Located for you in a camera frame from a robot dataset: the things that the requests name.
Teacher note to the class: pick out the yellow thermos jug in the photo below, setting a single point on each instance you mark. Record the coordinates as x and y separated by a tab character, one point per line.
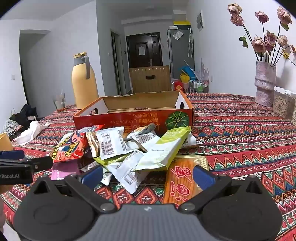
83	88

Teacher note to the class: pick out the wooden chair back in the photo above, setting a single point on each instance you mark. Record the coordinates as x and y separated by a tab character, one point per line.
150	81

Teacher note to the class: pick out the brown striped snack packet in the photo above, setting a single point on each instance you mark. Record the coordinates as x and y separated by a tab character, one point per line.
93	144

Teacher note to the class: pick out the dark brown door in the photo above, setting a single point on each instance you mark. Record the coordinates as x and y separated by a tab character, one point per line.
143	49

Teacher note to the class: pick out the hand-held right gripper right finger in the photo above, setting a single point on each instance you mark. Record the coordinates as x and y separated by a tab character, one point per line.
203	177

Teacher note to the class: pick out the woven storage basket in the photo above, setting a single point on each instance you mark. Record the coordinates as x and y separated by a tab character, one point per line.
284	104

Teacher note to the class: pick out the grey refrigerator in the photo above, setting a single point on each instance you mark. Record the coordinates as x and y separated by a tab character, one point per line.
179	51

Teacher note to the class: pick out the orange cardboard box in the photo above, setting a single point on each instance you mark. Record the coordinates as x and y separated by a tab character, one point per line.
138	115

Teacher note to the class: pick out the bunch of dried pink roses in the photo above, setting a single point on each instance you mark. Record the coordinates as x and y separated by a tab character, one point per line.
266	42

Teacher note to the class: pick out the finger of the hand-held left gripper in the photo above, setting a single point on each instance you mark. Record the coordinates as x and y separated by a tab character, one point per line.
42	163
11	154

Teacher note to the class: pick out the white cloth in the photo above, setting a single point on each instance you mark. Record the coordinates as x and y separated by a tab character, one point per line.
30	133

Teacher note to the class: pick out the pink snack packet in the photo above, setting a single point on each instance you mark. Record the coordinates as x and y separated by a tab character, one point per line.
64	170

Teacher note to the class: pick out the red chips packet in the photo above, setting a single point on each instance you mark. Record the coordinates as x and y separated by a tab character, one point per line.
69	148

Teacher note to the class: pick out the blue plastic bin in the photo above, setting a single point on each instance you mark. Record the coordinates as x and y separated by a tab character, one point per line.
188	70

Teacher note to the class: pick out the clear drinking glass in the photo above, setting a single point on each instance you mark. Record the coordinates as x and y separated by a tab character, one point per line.
59	104

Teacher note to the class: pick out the pink textured vase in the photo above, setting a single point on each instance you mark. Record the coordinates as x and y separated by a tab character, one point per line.
264	85

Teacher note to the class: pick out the white wall panel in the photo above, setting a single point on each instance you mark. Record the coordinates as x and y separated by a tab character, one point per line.
200	21

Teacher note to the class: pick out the patterned red tablecloth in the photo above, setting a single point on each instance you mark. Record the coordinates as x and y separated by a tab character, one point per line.
242	143

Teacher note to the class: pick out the yellow bag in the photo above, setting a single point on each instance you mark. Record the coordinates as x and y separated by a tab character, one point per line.
184	78

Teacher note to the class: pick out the light green snack packet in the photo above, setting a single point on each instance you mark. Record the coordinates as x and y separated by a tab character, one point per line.
161	150

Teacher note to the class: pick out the orange packet with red characters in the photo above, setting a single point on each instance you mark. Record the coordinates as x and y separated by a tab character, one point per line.
180	183

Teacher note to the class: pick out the grey snack packet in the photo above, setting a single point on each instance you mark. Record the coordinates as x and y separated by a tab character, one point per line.
143	131

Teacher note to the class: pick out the black clothes pile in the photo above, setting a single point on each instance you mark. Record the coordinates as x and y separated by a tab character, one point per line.
25	114

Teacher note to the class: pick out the white snack packet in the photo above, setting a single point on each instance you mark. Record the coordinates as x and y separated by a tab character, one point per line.
111	143
192	142
129	171

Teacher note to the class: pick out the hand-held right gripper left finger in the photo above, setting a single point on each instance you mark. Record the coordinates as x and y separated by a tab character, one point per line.
92	177

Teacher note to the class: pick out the red gift box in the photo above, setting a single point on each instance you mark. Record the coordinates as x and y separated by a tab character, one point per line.
178	86

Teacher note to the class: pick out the yellow box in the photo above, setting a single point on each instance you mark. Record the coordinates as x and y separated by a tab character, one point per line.
181	25

